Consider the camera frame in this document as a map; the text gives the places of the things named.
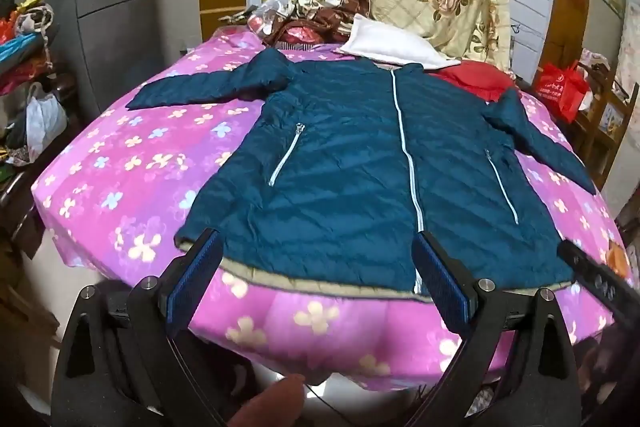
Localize person's left hand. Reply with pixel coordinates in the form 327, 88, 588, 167
240, 373, 307, 427

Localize teal puffer jacket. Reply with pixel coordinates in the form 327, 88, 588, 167
125, 48, 598, 303

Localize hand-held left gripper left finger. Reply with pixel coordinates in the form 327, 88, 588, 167
52, 229, 226, 427

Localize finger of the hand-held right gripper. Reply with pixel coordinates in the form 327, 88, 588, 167
557, 239, 640, 325

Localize red shopping bag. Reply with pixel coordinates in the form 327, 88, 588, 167
536, 61, 591, 124

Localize red cloth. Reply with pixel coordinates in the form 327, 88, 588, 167
429, 59, 518, 102

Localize white plastic bag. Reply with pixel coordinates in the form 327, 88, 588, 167
25, 83, 68, 160

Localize pile of colourful clutter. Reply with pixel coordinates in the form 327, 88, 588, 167
0, 0, 63, 95

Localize wooden shelf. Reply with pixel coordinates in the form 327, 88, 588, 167
570, 62, 640, 190

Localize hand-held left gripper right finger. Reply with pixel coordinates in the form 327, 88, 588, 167
411, 231, 586, 427

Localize white pillow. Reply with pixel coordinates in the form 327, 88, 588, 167
334, 13, 461, 70

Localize purple floral bed sheet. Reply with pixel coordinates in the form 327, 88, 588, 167
31, 29, 628, 390

